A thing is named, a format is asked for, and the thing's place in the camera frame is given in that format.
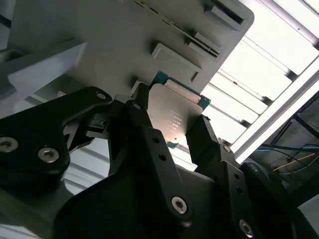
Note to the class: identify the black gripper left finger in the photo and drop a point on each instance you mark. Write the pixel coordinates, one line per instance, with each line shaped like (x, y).
(30, 129)

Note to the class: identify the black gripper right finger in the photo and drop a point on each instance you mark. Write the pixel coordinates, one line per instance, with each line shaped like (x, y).
(229, 179)

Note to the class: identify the silver CPU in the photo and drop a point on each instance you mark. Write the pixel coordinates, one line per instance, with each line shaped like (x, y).
(172, 107)

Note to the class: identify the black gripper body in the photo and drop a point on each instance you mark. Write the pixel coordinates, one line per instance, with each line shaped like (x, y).
(119, 211)

